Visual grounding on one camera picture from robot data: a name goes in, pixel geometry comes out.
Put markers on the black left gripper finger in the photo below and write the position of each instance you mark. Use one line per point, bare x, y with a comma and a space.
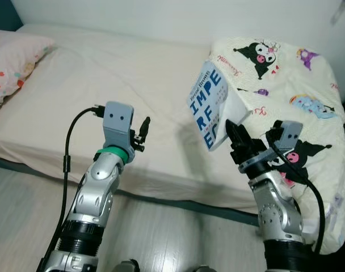
145, 127

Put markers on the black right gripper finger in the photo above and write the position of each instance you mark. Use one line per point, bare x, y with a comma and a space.
236, 137

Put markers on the white book blue lettering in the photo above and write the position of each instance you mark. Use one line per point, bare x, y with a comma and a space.
209, 107

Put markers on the cream cartoon print quilt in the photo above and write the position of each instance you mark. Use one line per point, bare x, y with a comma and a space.
297, 85

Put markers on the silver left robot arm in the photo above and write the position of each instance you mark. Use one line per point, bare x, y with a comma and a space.
96, 192

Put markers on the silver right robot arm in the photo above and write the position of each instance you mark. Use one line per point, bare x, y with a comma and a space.
274, 209

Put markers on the mattress with white sheet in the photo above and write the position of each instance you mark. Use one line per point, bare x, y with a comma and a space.
133, 79

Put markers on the grey robot left leg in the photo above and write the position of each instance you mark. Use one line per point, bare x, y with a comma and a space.
128, 266

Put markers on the grey robot leg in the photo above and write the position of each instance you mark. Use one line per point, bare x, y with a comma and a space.
128, 266
205, 269

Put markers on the grey robot right leg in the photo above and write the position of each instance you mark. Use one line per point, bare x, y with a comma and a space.
205, 269

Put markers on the pink patterned pillow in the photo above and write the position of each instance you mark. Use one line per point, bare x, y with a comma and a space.
16, 62

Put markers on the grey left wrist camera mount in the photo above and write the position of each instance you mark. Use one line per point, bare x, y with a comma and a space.
118, 122

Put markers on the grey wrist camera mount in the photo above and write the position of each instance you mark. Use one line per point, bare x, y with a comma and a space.
118, 122
287, 135

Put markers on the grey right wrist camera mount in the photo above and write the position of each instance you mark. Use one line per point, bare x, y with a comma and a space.
287, 135

